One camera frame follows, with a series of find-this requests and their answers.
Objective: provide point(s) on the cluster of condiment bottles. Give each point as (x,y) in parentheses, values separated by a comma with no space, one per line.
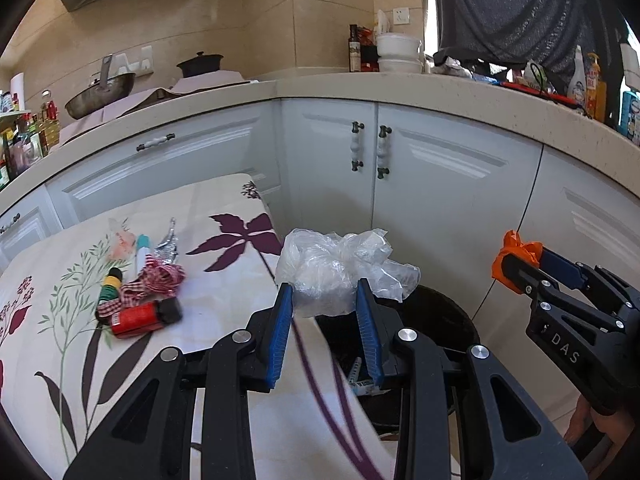
(30,135)

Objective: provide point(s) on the green bottle with yellow band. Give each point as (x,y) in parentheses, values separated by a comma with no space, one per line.
(111,285)

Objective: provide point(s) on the small orange plastic bag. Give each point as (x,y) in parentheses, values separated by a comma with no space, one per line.
(520,250)

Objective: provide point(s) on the white tube with teal ends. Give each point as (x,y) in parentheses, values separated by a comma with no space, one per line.
(142,252)

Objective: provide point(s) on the white plastic bag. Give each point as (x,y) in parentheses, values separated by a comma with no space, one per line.
(382,22)

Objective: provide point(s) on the silver foil wrapper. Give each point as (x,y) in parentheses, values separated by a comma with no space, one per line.
(167,247)

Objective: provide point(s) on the red flat tray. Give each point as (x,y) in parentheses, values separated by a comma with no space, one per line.
(550,95)

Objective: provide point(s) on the wide white cabinet door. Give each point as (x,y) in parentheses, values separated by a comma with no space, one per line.
(175,175)

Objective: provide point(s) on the person's right hand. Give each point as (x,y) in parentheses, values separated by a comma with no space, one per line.
(580,420)

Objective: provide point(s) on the black lidded clay pot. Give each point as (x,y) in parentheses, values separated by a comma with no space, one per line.
(200,66)

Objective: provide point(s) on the dark grey curtain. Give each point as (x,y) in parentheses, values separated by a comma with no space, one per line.
(525,10)

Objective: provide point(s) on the beige stone countertop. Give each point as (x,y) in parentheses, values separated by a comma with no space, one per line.
(350,85)

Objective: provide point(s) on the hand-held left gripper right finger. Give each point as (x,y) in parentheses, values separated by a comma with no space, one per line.
(370,340)

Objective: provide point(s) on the orange detergent bottle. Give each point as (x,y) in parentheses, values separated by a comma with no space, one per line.
(596,92)

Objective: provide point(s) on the red bottle with black cap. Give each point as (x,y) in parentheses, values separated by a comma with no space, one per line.
(140,317)

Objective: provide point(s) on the white paper towel roll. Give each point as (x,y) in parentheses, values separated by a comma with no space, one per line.
(17,90)

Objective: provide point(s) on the clear orange snack wrapper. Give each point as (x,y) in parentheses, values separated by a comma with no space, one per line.
(122,245)

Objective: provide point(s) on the red white checked ribbon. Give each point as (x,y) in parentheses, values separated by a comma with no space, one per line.
(160,275)

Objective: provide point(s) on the red packet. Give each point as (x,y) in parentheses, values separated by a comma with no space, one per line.
(369,52)

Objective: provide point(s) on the white spray bottle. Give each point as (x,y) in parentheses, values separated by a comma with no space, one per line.
(577,82)

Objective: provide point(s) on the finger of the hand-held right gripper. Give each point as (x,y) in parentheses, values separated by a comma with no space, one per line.
(560,265)
(520,275)

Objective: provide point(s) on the white rag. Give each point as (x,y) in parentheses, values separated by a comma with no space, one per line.
(452,67)

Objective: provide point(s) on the white double wall socket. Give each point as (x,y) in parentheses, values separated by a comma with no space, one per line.
(142,60)

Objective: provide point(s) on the green white bag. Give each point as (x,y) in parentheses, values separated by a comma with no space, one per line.
(535,77)

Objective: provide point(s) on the yellow cooking oil jug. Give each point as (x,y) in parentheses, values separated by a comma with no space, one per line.
(50,125)

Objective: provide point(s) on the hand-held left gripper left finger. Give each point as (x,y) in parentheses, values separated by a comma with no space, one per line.
(280,335)

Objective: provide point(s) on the black trash bin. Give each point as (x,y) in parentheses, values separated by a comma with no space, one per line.
(450,320)

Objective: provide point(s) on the clear plastic bag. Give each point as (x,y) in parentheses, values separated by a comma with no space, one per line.
(325,270)

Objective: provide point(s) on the white single wall socket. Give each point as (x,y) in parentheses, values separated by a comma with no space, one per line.
(400,16)

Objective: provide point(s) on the dark glass bottle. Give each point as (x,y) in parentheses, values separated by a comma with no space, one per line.
(355,52)

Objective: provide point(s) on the blue printed carton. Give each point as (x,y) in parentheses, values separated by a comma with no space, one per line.
(631,115)

